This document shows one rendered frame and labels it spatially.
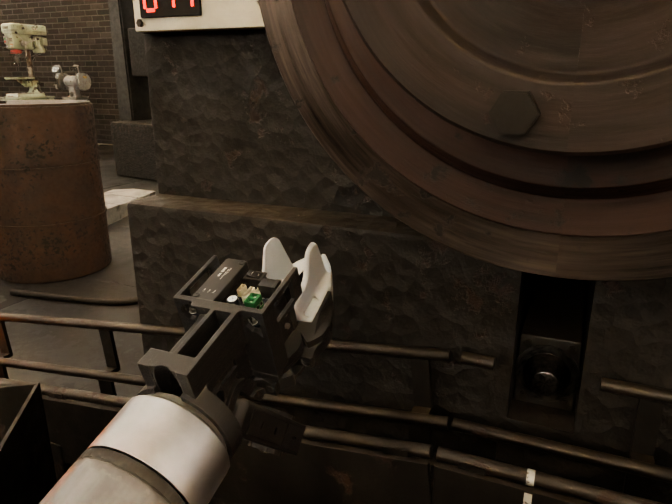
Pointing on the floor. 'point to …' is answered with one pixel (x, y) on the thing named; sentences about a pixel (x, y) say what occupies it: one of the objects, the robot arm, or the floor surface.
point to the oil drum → (50, 192)
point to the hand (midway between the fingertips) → (316, 270)
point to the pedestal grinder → (72, 83)
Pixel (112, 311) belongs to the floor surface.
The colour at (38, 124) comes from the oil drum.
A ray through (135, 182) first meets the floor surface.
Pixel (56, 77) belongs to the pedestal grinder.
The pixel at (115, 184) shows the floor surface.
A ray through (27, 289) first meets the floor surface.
